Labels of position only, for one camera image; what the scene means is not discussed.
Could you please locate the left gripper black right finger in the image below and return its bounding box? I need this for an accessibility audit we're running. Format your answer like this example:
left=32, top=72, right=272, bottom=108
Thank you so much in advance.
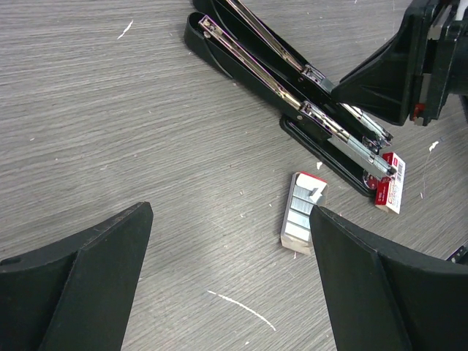
left=309, top=206, right=467, bottom=351

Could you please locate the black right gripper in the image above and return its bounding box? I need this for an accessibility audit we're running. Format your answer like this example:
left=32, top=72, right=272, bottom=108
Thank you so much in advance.
left=331, top=1, right=467, bottom=127

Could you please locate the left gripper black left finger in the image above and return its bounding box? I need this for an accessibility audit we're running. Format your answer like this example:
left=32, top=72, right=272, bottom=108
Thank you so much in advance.
left=1, top=202, right=153, bottom=350

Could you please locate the black stapler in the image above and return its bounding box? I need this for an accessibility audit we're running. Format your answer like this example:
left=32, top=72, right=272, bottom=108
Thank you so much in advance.
left=192, top=0, right=393, bottom=148
left=184, top=10, right=396, bottom=197

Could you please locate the red white staple box sleeve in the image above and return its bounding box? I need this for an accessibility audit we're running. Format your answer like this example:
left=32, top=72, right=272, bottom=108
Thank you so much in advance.
left=374, top=152, right=406, bottom=214

